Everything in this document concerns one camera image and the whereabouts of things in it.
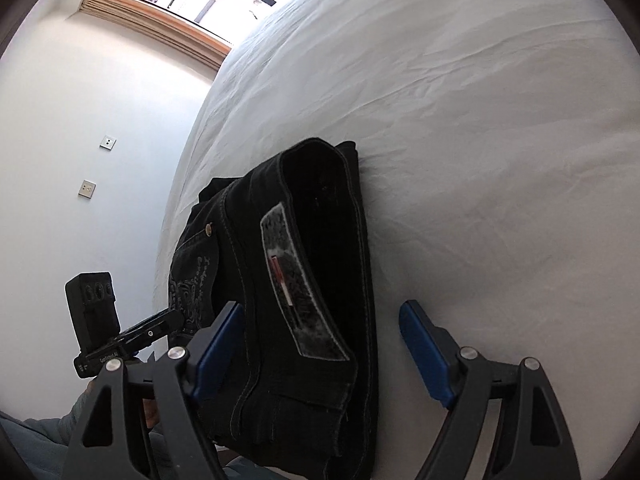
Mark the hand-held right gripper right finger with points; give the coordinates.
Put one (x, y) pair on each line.
(425, 355)

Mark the wall socket plate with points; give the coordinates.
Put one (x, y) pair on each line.
(87, 188)
(108, 143)

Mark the person's left hand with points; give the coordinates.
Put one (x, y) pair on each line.
(151, 412)

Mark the black denim pants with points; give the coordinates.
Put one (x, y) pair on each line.
(320, 210)

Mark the person's left forearm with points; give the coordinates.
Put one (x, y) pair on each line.
(45, 435)

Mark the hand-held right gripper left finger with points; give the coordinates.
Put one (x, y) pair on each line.
(217, 350)

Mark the orange curtain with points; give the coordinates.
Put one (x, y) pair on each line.
(150, 25)

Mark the bed with white sheet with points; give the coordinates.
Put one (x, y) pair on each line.
(450, 110)

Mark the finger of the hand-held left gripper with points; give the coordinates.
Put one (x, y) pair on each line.
(150, 327)

